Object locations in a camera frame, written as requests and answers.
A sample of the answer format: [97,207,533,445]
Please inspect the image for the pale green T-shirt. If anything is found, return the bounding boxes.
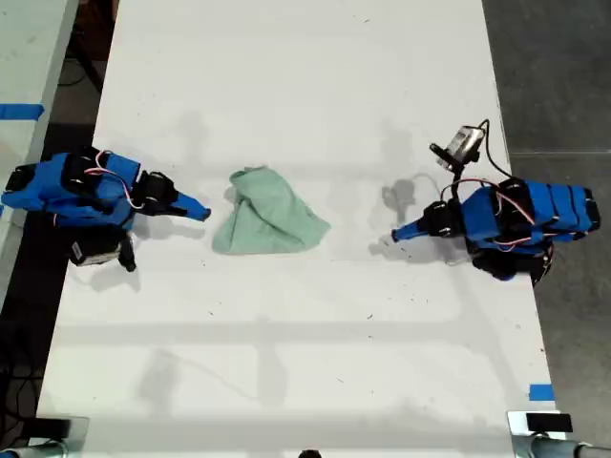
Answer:
[210,164,332,256]

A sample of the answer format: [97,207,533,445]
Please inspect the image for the long blue tape strip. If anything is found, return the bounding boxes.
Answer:
[0,102,46,121]

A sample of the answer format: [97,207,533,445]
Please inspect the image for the white side table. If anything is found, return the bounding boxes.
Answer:
[0,0,81,300]

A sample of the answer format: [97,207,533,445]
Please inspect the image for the short blue tape strip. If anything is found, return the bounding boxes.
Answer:
[528,383,557,403]

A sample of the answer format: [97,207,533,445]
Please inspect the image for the small black box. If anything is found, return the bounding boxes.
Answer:
[525,412,574,433]
[34,416,73,438]

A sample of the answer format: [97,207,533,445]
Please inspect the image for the grey metal pipe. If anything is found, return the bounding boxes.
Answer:
[0,440,74,458]
[512,435,611,458]

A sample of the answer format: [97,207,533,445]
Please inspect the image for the red white wire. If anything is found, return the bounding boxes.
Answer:
[491,178,591,253]
[83,150,144,211]

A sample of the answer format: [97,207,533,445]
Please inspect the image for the short black camera stalk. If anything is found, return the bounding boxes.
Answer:
[428,141,468,202]
[117,232,138,274]

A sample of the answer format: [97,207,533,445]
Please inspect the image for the silver black camera box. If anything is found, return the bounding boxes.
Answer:
[445,125,484,162]

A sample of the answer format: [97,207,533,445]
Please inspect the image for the black camera cable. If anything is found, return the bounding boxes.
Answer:
[475,118,513,181]

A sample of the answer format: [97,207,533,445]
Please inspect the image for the black camera box with label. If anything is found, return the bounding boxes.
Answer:
[68,237,121,267]

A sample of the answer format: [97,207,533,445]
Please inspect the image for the black floor cable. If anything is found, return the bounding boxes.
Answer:
[57,45,104,91]

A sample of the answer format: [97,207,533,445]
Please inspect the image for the metal bracket plate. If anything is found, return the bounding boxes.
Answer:
[506,409,581,437]
[27,415,92,446]

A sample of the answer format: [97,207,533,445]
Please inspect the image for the thin black floor cables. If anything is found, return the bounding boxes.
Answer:
[0,364,42,430]

